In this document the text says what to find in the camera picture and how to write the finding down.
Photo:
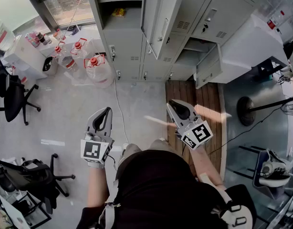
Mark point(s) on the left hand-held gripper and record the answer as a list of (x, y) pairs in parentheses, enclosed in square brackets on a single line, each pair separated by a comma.
[(94, 151)]

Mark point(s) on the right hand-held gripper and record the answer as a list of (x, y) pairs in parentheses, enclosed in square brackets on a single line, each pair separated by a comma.
[(196, 133)]

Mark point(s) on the grey metal locker cabinet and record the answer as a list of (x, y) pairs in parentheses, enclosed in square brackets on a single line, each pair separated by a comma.
[(122, 46)]

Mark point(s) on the person's left forearm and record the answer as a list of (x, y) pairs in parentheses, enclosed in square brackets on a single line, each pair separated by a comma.
[(96, 187)]

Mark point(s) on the white shoulder harness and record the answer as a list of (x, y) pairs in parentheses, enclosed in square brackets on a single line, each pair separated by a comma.
[(242, 213)]

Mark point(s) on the person's right forearm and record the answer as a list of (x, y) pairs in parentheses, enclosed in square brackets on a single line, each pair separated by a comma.
[(203, 161)]

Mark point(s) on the key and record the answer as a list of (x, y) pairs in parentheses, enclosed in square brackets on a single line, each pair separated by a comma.
[(205, 27)]

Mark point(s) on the wooden slatted platform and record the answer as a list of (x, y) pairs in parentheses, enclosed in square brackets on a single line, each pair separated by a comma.
[(208, 99)]

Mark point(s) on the person's left white shoe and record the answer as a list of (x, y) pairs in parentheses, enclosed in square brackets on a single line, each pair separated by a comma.
[(125, 148)]

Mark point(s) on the person's khaki trousers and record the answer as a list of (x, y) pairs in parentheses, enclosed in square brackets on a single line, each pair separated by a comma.
[(158, 144)]

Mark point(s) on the white floor tape strip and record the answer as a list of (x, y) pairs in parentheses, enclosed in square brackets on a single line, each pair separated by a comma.
[(52, 142)]

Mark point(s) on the clear water jug red cap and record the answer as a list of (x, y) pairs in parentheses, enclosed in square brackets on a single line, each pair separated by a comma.
[(98, 73), (78, 50)]

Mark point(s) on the black fan stand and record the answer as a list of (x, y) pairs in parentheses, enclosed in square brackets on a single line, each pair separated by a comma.
[(245, 111)]

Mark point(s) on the clear water jug red label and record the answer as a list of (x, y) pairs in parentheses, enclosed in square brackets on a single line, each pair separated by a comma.
[(67, 63)]

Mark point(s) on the person's black shirt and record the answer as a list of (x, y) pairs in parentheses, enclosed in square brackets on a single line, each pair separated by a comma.
[(160, 187)]

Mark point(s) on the white bin with black bag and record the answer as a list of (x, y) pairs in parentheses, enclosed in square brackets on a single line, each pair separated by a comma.
[(49, 67)]

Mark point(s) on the black office chair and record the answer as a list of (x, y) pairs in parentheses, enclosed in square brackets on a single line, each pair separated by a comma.
[(14, 99), (29, 180)]

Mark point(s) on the small clear bottle red cap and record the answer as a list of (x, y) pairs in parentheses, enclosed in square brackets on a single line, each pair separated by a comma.
[(59, 34)]

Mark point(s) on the white cardboard box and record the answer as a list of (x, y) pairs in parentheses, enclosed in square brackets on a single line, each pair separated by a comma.
[(24, 56)]

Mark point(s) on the dark cup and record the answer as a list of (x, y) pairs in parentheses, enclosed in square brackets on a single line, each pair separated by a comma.
[(41, 38)]

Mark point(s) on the colourful floral container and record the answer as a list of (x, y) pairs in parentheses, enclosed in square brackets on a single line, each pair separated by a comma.
[(32, 39)]

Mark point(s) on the white and black bundle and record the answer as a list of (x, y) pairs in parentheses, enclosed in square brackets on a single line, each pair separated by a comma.
[(273, 175)]

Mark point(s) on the yellow snack packet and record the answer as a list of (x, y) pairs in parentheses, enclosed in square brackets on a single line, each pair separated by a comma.
[(119, 12)]

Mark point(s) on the dark blue chair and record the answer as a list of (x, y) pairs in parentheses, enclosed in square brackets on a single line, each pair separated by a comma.
[(263, 192)]

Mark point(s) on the silver laptop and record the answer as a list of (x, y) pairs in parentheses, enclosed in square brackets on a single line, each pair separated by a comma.
[(15, 213)]

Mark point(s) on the large clear bottle red label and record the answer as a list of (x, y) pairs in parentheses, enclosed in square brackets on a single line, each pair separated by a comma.
[(3, 37)]

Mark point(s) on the dark window frame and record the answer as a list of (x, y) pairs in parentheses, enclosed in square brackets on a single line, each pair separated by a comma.
[(44, 8)]

